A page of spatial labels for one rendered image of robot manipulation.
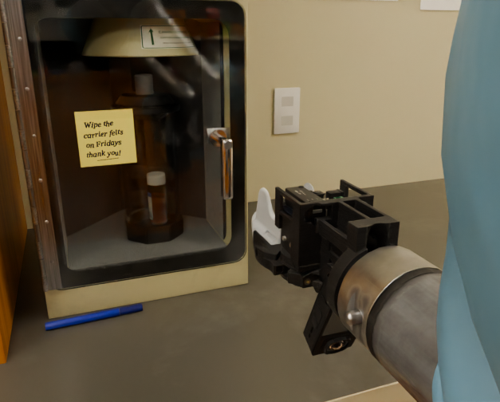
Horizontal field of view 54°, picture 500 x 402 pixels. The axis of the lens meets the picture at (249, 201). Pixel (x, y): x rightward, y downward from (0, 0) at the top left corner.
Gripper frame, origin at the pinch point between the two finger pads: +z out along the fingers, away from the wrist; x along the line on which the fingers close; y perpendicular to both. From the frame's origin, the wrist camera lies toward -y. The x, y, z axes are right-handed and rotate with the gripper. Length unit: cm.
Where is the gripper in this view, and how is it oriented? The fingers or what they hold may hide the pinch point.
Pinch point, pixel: (273, 222)
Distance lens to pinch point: 55.5
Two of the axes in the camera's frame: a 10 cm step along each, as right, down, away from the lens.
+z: -3.5, -3.1, 8.9
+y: 0.0, -9.4, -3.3
